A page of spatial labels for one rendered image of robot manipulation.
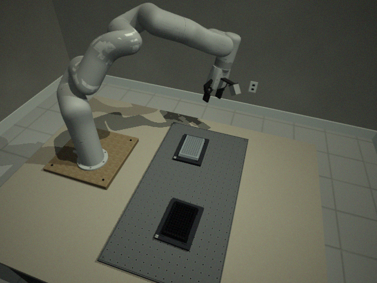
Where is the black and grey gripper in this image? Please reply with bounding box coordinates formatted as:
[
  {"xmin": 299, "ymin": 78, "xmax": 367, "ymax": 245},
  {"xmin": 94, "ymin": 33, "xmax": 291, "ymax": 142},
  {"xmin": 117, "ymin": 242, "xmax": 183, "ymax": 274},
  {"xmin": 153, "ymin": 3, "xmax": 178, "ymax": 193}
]
[{"xmin": 203, "ymin": 64, "xmax": 231, "ymax": 102}]

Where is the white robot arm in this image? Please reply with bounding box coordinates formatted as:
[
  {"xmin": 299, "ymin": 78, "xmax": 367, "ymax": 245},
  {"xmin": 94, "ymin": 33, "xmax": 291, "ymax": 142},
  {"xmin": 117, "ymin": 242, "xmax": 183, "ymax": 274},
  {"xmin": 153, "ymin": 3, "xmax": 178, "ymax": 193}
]
[{"xmin": 57, "ymin": 3, "xmax": 241, "ymax": 171}]

